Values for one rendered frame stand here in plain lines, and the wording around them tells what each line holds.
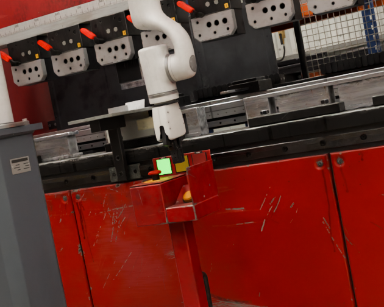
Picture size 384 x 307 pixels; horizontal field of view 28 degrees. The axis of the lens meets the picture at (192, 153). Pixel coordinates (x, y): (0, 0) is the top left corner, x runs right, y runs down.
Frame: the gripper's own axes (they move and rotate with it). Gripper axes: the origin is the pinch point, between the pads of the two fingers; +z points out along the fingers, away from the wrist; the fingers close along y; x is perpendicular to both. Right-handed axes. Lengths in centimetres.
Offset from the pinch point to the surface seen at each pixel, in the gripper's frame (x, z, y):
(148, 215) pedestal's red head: -10.2, 14.7, 6.2
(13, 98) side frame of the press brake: -120, -25, -77
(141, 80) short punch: -32, -22, -42
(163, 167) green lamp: -11.6, 4.1, -9.9
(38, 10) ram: -68, -55, -42
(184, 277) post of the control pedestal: -5.3, 35.1, 2.6
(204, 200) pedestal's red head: 4.9, 13.8, -0.8
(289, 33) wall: -130, -25, -467
